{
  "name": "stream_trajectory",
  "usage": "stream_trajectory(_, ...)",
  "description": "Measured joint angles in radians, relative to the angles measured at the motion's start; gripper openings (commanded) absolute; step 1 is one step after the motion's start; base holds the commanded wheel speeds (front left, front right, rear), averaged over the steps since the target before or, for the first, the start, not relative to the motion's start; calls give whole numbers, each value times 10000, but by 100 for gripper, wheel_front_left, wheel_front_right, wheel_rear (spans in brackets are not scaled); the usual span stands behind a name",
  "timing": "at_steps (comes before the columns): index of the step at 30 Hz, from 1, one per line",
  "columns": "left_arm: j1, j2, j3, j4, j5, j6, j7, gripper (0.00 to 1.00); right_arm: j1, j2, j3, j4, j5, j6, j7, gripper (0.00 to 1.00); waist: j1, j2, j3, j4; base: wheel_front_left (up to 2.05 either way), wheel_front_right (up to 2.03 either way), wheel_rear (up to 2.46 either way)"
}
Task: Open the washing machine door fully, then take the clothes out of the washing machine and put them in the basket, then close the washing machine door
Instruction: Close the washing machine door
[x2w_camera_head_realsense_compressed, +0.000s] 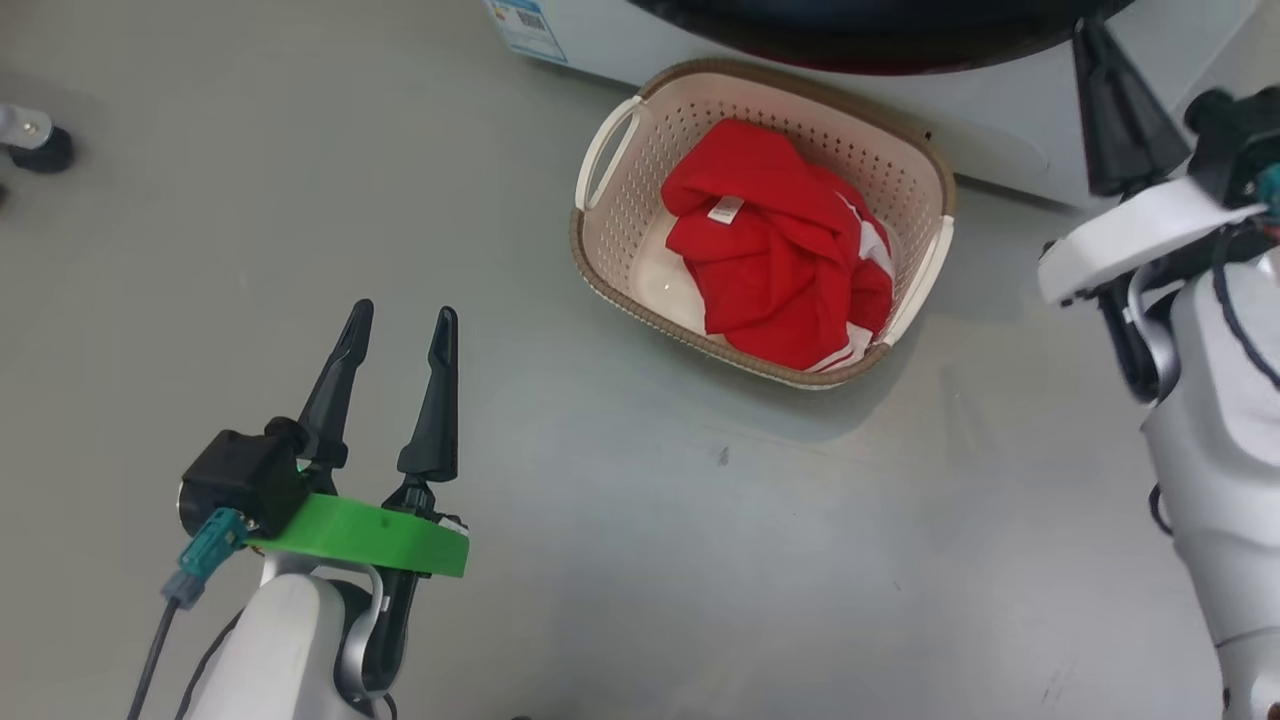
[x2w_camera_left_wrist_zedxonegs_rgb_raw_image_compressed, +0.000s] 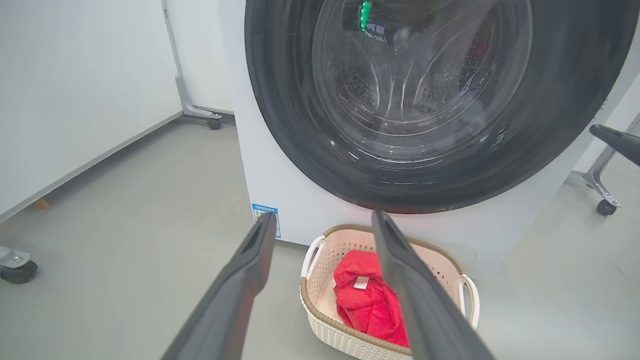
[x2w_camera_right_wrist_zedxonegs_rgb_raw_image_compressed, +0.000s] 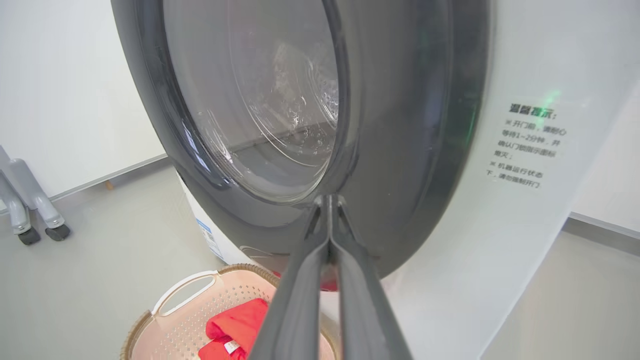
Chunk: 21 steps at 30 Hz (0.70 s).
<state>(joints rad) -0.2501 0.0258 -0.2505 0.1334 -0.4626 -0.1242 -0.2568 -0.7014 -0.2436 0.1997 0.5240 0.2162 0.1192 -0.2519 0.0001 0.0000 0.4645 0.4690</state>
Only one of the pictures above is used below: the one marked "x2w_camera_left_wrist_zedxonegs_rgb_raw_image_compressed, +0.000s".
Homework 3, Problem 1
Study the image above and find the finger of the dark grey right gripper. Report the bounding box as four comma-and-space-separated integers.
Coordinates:
589, 124, 640, 167

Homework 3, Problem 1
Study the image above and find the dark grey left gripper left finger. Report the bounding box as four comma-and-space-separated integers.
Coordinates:
161, 211, 277, 360

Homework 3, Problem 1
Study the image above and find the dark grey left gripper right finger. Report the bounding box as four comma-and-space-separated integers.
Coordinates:
371, 210, 496, 360

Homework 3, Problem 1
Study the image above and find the red and white jersey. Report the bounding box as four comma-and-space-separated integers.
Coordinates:
333, 250, 411, 348

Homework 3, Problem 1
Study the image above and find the cream perforated laundry basket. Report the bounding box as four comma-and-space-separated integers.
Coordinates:
299, 224, 481, 360

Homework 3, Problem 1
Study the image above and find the white front-load washing machine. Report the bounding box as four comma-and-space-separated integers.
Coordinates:
217, 0, 640, 281

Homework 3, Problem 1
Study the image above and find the washing machine steel drum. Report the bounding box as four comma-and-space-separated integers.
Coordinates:
312, 0, 533, 151

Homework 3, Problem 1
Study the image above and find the grey partition stand with caster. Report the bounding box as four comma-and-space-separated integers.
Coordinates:
161, 0, 223, 131
582, 112, 640, 217
0, 245, 39, 285

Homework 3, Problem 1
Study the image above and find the blue energy label sticker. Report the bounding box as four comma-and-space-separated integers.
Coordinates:
251, 203, 282, 239

